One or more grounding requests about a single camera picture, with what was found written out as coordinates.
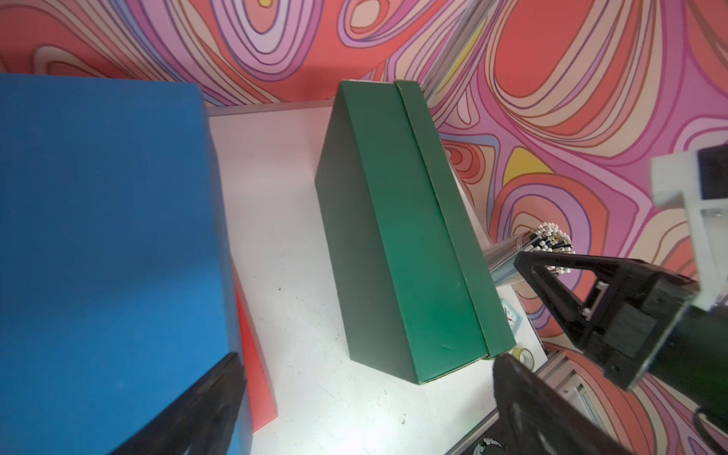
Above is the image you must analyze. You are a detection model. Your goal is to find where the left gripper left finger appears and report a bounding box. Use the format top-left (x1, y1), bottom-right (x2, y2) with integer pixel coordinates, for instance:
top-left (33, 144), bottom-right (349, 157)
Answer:
top-left (113, 352), bottom-right (248, 454)

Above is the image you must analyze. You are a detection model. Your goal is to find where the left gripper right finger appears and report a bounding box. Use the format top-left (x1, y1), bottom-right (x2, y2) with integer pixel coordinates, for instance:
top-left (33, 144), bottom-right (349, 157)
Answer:
top-left (491, 351), bottom-right (632, 455)

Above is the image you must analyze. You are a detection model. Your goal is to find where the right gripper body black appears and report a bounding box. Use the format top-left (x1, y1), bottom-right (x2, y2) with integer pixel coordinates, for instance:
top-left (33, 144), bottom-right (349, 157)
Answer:
top-left (579, 258), bottom-right (699, 392)

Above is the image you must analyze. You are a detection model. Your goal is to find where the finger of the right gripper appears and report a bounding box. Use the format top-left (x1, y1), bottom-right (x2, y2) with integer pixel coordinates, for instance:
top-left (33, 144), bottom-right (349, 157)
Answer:
top-left (515, 251), bottom-right (614, 350)

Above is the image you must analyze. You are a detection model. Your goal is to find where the red shoebox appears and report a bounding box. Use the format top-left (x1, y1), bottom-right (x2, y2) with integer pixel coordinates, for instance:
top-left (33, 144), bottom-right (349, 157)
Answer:
top-left (233, 267), bottom-right (278, 432)

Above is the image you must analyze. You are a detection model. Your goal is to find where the blue shoebox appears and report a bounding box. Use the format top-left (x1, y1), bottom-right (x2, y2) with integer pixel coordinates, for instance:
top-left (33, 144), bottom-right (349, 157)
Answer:
top-left (1, 74), bottom-right (240, 454)

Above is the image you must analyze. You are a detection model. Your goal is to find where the green shoebox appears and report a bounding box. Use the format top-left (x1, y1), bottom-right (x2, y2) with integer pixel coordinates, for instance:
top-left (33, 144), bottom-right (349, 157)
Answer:
top-left (315, 81), bottom-right (516, 384)

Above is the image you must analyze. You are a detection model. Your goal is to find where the small teal clock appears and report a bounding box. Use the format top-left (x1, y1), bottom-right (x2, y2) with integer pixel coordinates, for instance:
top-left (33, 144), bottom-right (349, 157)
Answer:
top-left (500, 298), bottom-right (523, 336)

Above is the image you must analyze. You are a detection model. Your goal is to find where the cup of pencils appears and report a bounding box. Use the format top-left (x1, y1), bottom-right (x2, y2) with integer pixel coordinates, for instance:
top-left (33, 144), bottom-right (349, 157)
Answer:
top-left (482, 222), bottom-right (576, 288)

